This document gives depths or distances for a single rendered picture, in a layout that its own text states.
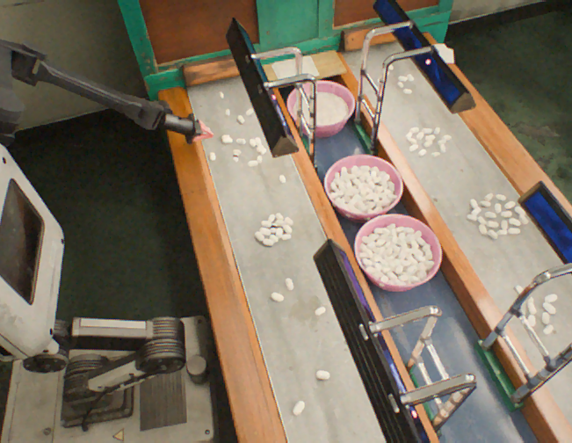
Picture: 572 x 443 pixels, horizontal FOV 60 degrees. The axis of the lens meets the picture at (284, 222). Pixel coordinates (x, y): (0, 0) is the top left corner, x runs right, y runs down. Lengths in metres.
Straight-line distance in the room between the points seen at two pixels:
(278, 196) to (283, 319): 0.46
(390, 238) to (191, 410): 0.84
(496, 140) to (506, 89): 1.54
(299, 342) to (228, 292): 0.26
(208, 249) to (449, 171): 0.89
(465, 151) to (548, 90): 1.72
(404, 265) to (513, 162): 0.59
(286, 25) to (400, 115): 0.58
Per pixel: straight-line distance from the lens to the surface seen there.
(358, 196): 1.72
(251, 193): 1.73
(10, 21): 2.92
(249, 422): 1.35
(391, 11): 1.93
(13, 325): 1.02
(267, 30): 2.11
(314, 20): 2.17
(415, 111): 2.05
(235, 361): 1.41
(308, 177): 1.73
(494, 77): 3.57
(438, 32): 2.49
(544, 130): 3.30
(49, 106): 3.21
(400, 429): 1.02
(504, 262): 1.68
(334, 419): 1.38
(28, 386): 1.91
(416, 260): 1.61
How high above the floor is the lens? 2.07
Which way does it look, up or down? 54 degrees down
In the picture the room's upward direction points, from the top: 4 degrees counter-clockwise
